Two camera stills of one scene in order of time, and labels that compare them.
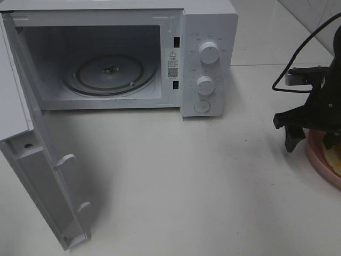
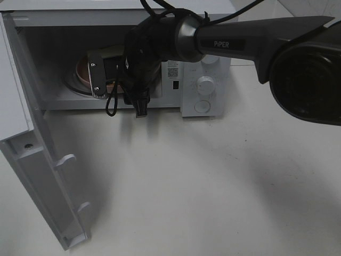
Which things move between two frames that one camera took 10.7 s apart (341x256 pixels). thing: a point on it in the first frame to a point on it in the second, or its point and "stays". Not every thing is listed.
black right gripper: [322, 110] to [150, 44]
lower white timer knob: [204, 85] stays
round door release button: [202, 106] stays
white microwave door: [26, 142] stays
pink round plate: [318, 153] to [83, 74]
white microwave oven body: [104, 55] stays
